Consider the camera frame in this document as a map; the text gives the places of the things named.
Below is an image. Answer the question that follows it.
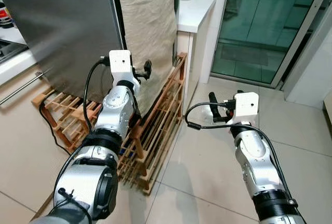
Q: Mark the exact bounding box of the mini fridge door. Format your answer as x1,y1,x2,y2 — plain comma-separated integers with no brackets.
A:
0,0,126,104

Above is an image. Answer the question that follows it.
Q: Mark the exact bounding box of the wooden slatted rack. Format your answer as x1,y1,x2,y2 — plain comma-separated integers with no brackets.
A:
31,52,188,195

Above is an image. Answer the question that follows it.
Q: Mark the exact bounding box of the white counter cabinet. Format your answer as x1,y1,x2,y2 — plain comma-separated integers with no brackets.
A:
175,0,219,111

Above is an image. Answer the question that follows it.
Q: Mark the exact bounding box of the blue item in rack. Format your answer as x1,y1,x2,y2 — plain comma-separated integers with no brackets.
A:
120,148,144,161

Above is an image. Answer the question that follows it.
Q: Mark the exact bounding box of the glass sliding door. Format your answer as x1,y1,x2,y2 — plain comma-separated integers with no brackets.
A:
210,0,332,88

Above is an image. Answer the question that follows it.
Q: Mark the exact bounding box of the red labelled bottle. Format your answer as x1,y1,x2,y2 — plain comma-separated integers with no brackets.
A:
0,0,14,29

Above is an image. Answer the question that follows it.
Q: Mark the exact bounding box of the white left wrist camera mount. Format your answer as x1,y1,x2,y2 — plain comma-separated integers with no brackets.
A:
108,50,141,88

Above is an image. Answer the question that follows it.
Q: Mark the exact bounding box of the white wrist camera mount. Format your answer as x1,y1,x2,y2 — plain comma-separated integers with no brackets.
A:
108,50,141,88
233,92,259,126

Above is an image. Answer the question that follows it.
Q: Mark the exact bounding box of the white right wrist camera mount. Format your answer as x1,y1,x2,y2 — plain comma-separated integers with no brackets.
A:
233,92,259,126

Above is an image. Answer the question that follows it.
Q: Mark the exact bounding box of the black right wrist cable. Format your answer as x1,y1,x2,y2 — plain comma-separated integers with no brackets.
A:
184,101,235,131

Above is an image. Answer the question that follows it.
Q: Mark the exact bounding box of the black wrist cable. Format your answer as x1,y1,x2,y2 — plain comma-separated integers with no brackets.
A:
82,57,111,132
184,101,235,131

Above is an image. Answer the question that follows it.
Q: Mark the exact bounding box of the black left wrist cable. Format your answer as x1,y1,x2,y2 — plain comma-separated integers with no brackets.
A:
82,57,111,132

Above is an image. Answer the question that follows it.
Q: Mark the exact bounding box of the black floor cable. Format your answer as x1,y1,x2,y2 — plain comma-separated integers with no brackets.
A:
38,103,72,156

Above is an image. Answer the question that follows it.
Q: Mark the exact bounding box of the metal drawer handle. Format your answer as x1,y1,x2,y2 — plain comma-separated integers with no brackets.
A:
0,70,50,107

